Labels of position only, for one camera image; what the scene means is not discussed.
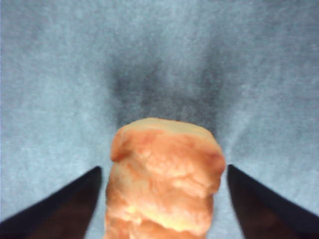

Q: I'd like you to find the golden bread loaf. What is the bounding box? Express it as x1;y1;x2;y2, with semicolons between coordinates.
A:
104;117;226;239

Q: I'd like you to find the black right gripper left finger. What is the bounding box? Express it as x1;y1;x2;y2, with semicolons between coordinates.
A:
0;165;103;239

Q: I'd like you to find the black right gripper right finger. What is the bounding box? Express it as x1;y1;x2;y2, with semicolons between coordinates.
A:
227;163;319;239

